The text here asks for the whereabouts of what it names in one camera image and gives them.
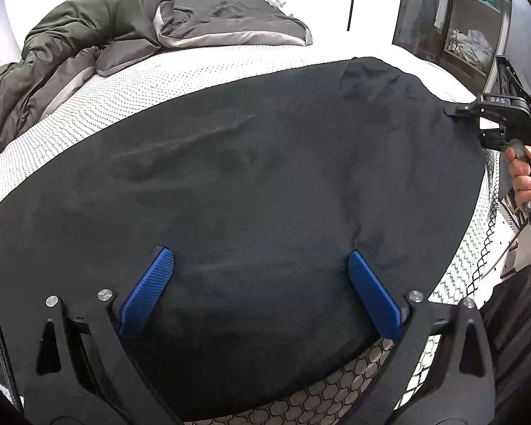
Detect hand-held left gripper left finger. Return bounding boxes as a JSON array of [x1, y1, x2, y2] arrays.
[[24, 245, 184, 425]]

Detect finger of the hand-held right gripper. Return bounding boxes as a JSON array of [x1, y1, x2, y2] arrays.
[[443, 101, 485, 119]]

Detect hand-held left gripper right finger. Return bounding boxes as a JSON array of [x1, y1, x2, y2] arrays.
[[338, 250, 498, 425]]

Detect black pants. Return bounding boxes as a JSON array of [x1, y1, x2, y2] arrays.
[[0, 55, 488, 421]]

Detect person's right hand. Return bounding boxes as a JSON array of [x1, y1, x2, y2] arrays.
[[505, 143, 531, 212]]

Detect grey cloth pile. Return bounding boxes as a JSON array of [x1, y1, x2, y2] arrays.
[[447, 29, 495, 70]]

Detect dark glass wardrobe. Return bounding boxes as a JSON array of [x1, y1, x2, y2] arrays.
[[392, 0, 514, 94]]

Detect person's dark clothing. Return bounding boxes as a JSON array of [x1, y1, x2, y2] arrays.
[[480, 263, 531, 366]]

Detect dark grey duvet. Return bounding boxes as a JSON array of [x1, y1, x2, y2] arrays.
[[0, 0, 315, 170]]

